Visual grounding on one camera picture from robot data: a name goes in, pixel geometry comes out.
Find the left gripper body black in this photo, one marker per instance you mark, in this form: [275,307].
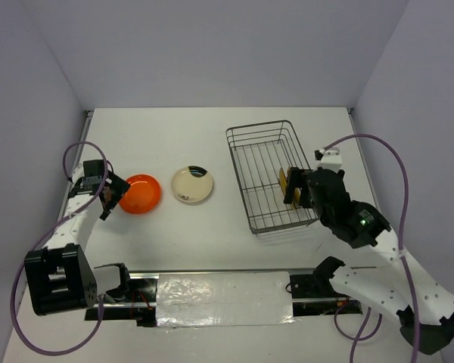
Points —
[117,184]

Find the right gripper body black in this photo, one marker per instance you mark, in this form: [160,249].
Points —
[322,212]

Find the mustard plate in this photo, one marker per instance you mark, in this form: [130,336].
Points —
[282,180]
[296,198]

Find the orange plate front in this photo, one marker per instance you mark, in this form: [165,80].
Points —
[143,195]

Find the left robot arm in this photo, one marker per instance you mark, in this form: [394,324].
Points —
[59,275]

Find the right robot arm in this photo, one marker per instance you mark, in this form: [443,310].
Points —
[400,289]

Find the silver tape sheet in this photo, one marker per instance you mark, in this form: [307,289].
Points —
[223,299]

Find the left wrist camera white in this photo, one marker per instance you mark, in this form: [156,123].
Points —
[77,176]

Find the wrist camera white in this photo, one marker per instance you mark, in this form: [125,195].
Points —
[77,176]
[329,159]

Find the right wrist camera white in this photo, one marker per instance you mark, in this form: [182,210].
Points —
[329,159]

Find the wire dish rack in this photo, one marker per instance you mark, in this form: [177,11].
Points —
[259,152]

